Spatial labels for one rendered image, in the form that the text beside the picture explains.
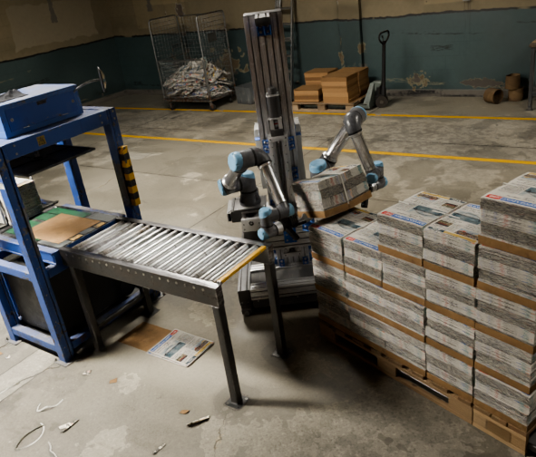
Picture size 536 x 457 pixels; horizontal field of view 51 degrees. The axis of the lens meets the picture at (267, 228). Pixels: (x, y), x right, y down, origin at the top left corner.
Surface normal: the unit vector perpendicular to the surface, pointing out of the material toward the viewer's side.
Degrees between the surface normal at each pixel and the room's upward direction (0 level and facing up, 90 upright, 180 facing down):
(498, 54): 90
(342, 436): 0
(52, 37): 90
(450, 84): 90
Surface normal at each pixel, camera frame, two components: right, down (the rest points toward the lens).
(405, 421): -0.13, -0.90
